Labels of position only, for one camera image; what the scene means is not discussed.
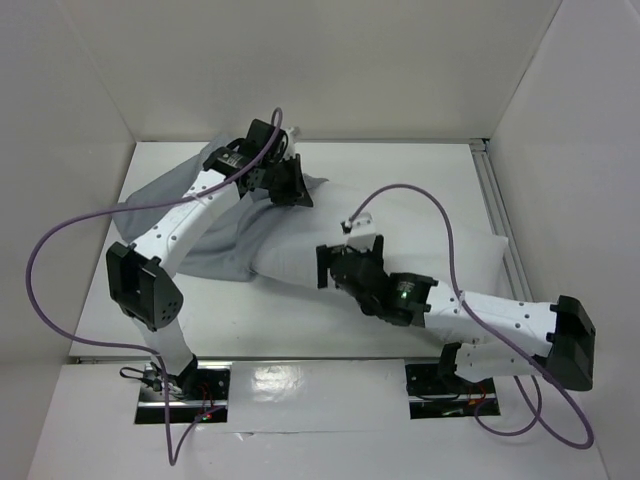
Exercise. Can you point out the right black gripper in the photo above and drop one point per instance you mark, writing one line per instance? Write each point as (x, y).
(327, 265)

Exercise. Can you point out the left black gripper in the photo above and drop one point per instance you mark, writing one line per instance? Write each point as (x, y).
(296, 194)

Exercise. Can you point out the white pillow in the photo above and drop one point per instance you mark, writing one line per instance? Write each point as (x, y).
(415, 240)

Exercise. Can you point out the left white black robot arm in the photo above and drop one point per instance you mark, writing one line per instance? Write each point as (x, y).
(144, 287)

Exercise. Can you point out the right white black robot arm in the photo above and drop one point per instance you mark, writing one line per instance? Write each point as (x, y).
(484, 336)

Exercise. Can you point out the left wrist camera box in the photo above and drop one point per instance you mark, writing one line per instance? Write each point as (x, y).
(292, 135)

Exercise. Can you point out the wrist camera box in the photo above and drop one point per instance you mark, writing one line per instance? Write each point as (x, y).
(359, 233)
(292, 135)

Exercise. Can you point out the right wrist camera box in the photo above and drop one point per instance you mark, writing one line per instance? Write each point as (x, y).
(359, 233)

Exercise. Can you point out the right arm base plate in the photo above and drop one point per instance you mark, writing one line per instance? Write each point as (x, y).
(432, 397)

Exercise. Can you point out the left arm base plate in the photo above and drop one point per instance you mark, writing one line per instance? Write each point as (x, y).
(206, 395)

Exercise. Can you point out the aluminium rail frame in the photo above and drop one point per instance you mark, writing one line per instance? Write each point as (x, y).
(505, 225)

